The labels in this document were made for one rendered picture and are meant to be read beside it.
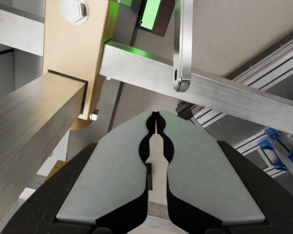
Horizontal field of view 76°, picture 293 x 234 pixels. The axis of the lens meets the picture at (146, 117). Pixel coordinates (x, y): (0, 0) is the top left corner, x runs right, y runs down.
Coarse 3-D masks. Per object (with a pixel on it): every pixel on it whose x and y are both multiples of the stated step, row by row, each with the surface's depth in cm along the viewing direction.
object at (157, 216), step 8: (40, 176) 32; (32, 184) 30; (40, 184) 31; (24, 192) 30; (32, 192) 30; (152, 208) 33; (160, 208) 34; (152, 216) 32; (160, 216) 32; (168, 216) 33; (144, 224) 33; (152, 224) 33; (160, 224) 33; (168, 224) 33; (176, 232) 34; (184, 232) 34
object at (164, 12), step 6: (162, 0) 27; (168, 0) 27; (174, 0) 27; (162, 6) 28; (168, 6) 28; (162, 12) 28; (168, 12) 28; (156, 18) 29; (162, 18) 28; (168, 18) 28; (156, 24) 29; (162, 24) 29; (156, 30) 29; (162, 30) 29
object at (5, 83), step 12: (0, 0) 33; (0, 48) 36; (12, 48) 39; (0, 60) 37; (12, 60) 40; (0, 72) 38; (12, 72) 41; (0, 84) 39; (12, 84) 42; (0, 96) 40; (0, 228) 57
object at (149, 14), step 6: (150, 0) 27; (156, 0) 27; (150, 6) 28; (156, 6) 28; (144, 12) 28; (150, 12) 28; (156, 12) 28; (144, 18) 29; (150, 18) 28; (144, 24) 29; (150, 24) 29
